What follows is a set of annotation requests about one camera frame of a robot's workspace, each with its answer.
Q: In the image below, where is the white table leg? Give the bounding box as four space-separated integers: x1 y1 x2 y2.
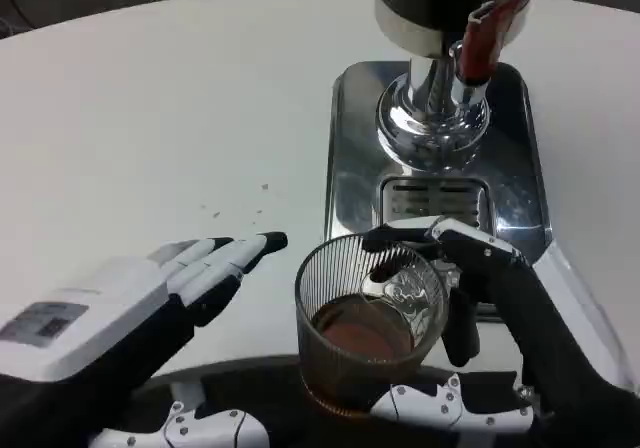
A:
168 381 207 412

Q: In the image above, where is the steel drain grid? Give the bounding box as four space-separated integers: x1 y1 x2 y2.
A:
379 176 497 237

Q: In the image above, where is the red tap handle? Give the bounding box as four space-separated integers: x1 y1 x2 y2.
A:
458 0 526 83

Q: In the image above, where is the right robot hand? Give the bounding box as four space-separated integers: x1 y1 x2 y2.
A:
362 216 640 448

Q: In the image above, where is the clear ribbed glass cup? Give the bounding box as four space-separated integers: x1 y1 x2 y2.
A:
293 233 451 415

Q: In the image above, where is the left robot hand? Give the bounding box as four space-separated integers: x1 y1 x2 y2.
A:
0 231 290 448

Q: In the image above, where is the black steel drink dispenser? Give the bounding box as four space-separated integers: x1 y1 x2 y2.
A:
372 0 539 170

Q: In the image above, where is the brown drink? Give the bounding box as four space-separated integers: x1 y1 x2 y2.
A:
310 293 427 367

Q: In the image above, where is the steel drip tray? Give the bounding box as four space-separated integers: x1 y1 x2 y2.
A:
324 60 554 322

